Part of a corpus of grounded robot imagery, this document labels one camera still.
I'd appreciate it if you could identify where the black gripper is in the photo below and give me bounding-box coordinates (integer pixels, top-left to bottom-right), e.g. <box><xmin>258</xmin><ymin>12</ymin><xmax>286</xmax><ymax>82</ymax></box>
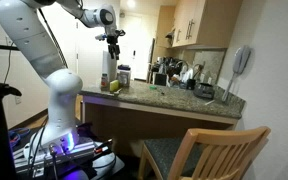
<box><xmin>105</xmin><ymin>33</ymin><xmax>122</xmax><ymax>61</ymax></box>

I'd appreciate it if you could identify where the white paper towel roll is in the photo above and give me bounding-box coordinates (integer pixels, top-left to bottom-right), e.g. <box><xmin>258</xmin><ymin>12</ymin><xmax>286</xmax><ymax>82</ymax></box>
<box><xmin>101</xmin><ymin>49</ymin><xmax>118</xmax><ymax>83</ymax></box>

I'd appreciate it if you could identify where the clear jar with black lid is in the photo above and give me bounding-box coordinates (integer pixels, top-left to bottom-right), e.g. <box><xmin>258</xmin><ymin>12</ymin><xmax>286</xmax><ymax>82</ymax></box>
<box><xmin>116</xmin><ymin>64</ymin><xmax>132</xmax><ymax>88</ymax></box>

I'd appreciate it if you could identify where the small bottle with red cap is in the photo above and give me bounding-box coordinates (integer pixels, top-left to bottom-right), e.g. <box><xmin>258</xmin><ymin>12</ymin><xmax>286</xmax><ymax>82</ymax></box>
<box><xmin>100</xmin><ymin>73</ymin><xmax>110</xmax><ymax>90</ymax></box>

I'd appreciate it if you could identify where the yellow sponge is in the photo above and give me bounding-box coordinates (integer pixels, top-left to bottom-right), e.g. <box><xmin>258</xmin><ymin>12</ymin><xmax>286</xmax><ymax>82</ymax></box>
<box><xmin>109</xmin><ymin>79</ymin><xmax>121</xmax><ymax>93</ymax></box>

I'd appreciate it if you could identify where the black square box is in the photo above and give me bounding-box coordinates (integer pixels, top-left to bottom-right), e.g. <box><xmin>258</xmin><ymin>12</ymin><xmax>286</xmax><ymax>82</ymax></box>
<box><xmin>153</xmin><ymin>72</ymin><xmax>168</xmax><ymax>87</ymax></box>

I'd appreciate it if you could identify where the chrome kitchen faucet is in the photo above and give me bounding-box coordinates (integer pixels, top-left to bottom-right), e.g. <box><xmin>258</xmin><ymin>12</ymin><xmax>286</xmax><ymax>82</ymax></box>
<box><xmin>174</xmin><ymin>59</ymin><xmax>190</xmax><ymax>74</ymax></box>

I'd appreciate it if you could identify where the black mug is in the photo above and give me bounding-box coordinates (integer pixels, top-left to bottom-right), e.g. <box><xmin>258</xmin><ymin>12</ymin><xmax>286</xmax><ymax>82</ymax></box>
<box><xmin>186</xmin><ymin>78</ymin><xmax>197</xmax><ymax>91</ymax></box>

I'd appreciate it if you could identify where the black toaster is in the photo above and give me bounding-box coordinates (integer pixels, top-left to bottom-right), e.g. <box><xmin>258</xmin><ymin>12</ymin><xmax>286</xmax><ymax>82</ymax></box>
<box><xmin>193</xmin><ymin>82</ymin><xmax>216</xmax><ymax>100</ymax></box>

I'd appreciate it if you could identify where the wooden chair with grey seat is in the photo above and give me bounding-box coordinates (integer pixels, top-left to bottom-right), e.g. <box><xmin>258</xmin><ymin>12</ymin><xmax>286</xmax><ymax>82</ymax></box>
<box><xmin>137</xmin><ymin>125</ymin><xmax>272</xmax><ymax>180</ymax></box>

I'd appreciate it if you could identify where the beige wall cabinet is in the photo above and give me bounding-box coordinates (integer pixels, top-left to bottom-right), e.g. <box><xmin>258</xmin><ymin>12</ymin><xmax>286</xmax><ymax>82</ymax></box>
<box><xmin>172</xmin><ymin>0</ymin><xmax>244</xmax><ymax>50</ymax></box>

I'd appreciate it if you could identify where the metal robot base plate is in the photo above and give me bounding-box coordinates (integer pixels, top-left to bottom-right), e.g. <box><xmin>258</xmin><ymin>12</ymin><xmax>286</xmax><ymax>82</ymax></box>
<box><xmin>12</xmin><ymin>136</ymin><xmax>118</xmax><ymax>178</ymax></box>

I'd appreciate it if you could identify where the black camera boom bar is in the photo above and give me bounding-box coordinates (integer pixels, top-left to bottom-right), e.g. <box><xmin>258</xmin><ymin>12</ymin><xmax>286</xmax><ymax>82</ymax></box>
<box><xmin>0</xmin><ymin>44</ymin><xmax>20</xmax><ymax>52</ymax></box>

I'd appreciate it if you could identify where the white wall phone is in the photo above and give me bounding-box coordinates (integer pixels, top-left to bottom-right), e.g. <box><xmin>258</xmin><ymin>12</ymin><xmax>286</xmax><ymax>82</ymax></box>
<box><xmin>221</xmin><ymin>44</ymin><xmax>252</xmax><ymax>103</ymax></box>

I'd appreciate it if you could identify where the blue cable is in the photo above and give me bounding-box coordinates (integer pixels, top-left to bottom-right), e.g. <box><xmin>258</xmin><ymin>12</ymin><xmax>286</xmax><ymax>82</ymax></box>
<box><xmin>0</xmin><ymin>127</ymin><xmax>32</xmax><ymax>158</ymax></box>

